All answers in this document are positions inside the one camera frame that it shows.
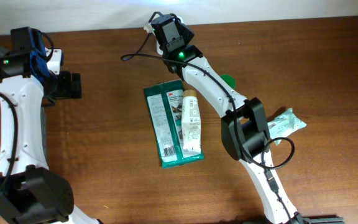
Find white tube with tan cap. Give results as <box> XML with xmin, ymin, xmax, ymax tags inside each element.
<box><xmin>181</xmin><ymin>90</ymin><xmax>201</xmax><ymax>157</ymax></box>

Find white barcode scanner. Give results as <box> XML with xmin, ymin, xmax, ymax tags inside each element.
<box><xmin>144</xmin><ymin>12</ymin><xmax>185</xmax><ymax>55</ymax></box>

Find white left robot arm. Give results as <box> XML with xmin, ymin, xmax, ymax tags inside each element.
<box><xmin>0</xmin><ymin>27</ymin><xmax>96</xmax><ymax>224</ymax></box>

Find mint green wipes packet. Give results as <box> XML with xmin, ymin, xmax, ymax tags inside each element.
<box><xmin>268</xmin><ymin>108</ymin><xmax>306</xmax><ymax>139</ymax></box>

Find green 3M gloves package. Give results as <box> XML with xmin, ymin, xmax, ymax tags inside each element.
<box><xmin>144</xmin><ymin>80</ymin><xmax>204</xmax><ymax>169</ymax></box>

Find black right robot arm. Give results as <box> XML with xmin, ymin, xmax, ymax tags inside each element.
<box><xmin>144</xmin><ymin>12</ymin><xmax>344</xmax><ymax>224</ymax></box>

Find green lid spice jar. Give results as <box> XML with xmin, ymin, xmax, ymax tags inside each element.
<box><xmin>220</xmin><ymin>74</ymin><xmax>236</xmax><ymax>90</ymax></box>

